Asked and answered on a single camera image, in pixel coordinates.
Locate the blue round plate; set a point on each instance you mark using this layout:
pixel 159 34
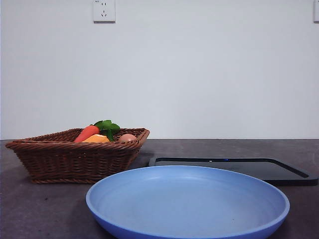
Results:
pixel 187 204

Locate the black rectangular tray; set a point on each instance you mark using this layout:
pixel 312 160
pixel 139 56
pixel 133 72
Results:
pixel 286 174

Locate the white wall switch plate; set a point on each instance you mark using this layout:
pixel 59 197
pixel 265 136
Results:
pixel 316 11

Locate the brown egg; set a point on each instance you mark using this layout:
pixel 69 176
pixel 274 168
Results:
pixel 127 138

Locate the brown wicker basket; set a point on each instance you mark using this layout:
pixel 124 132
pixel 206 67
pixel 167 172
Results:
pixel 74 161

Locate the orange toy carrot green leaves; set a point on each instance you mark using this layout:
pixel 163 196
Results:
pixel 87 132

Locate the orange yellow corn cob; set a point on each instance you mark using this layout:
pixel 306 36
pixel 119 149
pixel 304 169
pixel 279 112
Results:
pixel 96 139

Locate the white wall power socket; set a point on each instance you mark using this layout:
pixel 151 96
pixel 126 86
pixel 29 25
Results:
pixel 104 11

